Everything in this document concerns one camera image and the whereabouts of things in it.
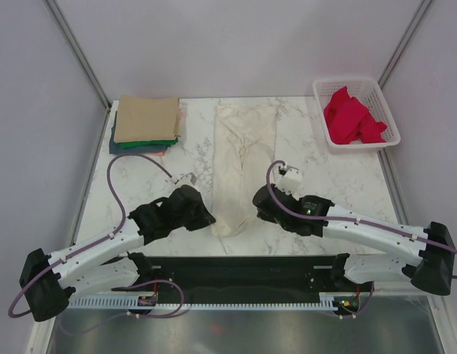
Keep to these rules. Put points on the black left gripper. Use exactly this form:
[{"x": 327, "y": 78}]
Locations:
[{"x": 204, "y": 217}]

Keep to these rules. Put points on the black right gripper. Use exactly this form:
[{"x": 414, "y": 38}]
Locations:
[{"x": 263, "y": 216}]

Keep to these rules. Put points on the cream white t shirt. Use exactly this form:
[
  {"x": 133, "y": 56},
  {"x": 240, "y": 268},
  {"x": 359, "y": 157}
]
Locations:
[{"x": 244, "y": 147}]

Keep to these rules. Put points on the white plastic laundry basket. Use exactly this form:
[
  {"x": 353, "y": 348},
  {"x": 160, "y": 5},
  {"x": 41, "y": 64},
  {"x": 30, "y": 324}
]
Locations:
[{"x": 368, "y": 92}]

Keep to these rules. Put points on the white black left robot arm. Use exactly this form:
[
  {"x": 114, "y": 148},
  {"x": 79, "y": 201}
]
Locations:
[{"x": 110, "y": 260}]

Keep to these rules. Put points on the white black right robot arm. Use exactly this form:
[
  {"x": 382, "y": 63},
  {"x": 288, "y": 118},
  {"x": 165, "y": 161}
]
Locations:
[{"x": 424, "y": 255}]

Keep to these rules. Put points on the folded salmon pink t shirt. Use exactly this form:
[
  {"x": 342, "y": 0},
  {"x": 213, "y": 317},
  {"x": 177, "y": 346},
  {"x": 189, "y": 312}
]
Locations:
[{"x": 181, "y": 119}]

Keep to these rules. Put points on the folded green t shirt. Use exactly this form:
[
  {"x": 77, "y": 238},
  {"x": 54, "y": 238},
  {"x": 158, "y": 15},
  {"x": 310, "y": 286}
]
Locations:
[{"x": 136, "y": 144}]

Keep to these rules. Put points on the folded blue grey t shirt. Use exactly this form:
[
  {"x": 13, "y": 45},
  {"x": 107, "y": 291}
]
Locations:
[{"x": 114, "y": 149}]

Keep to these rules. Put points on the folded tan t shirt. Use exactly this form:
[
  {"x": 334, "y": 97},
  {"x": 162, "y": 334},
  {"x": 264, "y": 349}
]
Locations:
[{"x": 142, "y": 119}]

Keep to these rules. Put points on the red t shirt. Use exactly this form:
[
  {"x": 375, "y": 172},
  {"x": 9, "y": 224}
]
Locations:
[{"x": 348, "y": 120}]

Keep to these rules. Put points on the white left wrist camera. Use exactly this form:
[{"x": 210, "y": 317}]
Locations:
[{"x": 186, "y": 179}]

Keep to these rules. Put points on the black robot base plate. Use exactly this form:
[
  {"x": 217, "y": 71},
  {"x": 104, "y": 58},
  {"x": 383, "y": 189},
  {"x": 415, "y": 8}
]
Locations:
[{"x": 251, "y": 278}]

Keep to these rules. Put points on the white slotted cable duct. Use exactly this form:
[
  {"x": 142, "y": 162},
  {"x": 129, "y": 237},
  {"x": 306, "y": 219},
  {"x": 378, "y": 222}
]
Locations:
[{"x": 139, "y": 302}]

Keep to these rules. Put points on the left aluminium frame post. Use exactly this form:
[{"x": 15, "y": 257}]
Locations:
[{"x": 71, "y": 40}]

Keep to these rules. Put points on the aluminium frame post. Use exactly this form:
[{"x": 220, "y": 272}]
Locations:
[
  {"x": 71, "y": 40},
  {"x": 411, "y": 29}
]

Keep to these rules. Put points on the right aluminium frame post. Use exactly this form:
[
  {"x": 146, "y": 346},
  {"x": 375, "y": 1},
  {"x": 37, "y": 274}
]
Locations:
[{"x": 411, "y": 29}]

